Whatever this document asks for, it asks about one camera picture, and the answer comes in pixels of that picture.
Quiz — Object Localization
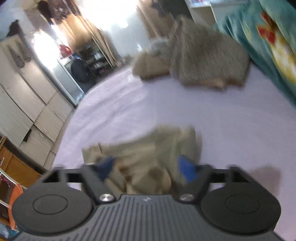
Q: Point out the white side desk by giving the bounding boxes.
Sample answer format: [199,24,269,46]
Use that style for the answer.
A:
[186,0,247,26]

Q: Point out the wooden brown desk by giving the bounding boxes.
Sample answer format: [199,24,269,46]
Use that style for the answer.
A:
[1,137,41,188]

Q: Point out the lilac bed sheet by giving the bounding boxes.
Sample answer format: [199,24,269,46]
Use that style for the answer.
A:
[54,66,295,240]

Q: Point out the beige wardrobe cabinets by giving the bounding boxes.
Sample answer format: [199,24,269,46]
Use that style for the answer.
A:
[1,35,74,170]

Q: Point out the brown fuzzy blanket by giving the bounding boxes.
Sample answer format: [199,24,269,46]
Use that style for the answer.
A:
[161,16,250,89]

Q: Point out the tan folded cushion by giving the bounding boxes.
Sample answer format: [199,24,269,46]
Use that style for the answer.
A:
[132,51,170,81]

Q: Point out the teal patterned quilt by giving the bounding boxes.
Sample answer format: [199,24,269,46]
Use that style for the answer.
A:
[215,1,295,104]

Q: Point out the black shoe rack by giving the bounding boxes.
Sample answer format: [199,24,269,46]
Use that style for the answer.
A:
[77,39,113,76]

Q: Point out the black washing machine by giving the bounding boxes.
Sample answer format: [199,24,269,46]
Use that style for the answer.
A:
[65,59,96,85]

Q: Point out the tan curtain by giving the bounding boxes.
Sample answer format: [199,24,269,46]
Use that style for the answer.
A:
[137,1,174,39]

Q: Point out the olive green garment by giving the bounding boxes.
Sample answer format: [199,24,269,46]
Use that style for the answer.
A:
[82,126,202,197]

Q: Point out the white metal chair frame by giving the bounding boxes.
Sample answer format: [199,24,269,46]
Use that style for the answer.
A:
[1,169,26,208]

